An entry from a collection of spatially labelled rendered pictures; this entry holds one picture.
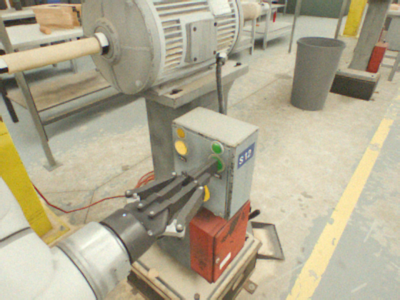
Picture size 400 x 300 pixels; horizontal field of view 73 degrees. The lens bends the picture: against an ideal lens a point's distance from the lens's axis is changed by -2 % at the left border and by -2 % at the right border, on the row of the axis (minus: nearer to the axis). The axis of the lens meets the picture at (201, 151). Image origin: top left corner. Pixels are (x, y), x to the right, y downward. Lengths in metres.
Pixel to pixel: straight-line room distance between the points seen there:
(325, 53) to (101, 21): 2.70
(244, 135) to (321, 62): 2.69
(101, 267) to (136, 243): 0.05
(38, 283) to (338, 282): 1.58
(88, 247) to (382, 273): 1.71
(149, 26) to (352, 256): 1.66
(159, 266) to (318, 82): 2.57
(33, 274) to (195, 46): 0.53
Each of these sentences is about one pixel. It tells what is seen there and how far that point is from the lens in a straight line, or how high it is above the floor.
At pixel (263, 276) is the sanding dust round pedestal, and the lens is 1.66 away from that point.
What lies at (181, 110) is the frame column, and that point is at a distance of 0.80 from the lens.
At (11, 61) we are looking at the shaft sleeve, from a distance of 0.58.
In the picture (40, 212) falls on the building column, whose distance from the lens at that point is 1.89.
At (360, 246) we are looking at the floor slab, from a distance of 1.97.
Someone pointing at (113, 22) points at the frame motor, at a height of 1.29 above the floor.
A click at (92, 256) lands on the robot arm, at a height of 1.11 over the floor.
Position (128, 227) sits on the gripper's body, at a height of 1.10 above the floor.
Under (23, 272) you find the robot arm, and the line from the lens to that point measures 0.35.
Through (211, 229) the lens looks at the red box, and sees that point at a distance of 1.01.
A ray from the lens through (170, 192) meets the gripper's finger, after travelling 0.47.
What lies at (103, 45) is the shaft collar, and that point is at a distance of 0.65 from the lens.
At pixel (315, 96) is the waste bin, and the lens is 3.33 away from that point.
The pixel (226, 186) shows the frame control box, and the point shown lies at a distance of 0.56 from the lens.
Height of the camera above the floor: 1.39
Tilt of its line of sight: 34 degrees down
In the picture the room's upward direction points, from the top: straight up
